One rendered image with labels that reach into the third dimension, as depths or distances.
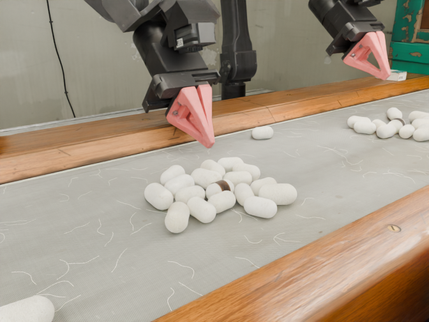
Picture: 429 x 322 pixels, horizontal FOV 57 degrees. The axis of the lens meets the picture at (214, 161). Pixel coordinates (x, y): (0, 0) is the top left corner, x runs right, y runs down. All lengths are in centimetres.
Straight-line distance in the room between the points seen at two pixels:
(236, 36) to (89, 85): 167
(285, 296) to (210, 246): 10
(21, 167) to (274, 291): 34
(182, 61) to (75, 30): 198
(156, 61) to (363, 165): 30
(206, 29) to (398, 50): 79
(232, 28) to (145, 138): 50
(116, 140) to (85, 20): 201
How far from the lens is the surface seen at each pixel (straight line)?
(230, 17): 99
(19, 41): 242
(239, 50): 98
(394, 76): 103
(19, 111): 246
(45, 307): 27
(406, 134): 65
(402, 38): 121
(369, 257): 29
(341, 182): 47
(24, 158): 51
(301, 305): 24
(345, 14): 75
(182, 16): 51
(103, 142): 53
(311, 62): 242
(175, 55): 55
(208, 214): 35
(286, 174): 47
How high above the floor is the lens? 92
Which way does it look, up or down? 21 degrees down
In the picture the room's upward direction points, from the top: straight up
